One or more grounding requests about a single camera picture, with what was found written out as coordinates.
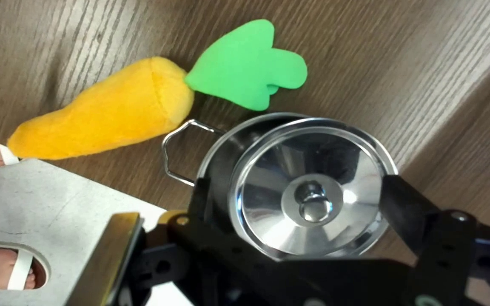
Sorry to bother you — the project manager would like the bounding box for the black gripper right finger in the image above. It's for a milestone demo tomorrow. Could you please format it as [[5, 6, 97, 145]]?
[[381, 174, 443, 242]]

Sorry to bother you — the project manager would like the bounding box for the grey metal mount plate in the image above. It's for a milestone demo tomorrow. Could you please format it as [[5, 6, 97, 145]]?
[[65, 211, 145, 306]]

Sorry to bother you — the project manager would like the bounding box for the small steel pot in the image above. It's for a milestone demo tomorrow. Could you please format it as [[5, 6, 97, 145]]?
[[160, 111, 402, 228]]

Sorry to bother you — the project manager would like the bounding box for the orange plush carrot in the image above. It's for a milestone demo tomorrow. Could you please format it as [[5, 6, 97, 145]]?
[[5, 18, 310, 162]]

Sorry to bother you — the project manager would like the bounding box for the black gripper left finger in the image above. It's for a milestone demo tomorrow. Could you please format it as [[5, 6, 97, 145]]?
[[189, 177, 213, 230]]

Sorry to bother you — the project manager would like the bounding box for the shiny steel pot lid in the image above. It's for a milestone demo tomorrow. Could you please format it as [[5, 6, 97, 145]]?
[[228, 121, 393, 264]]

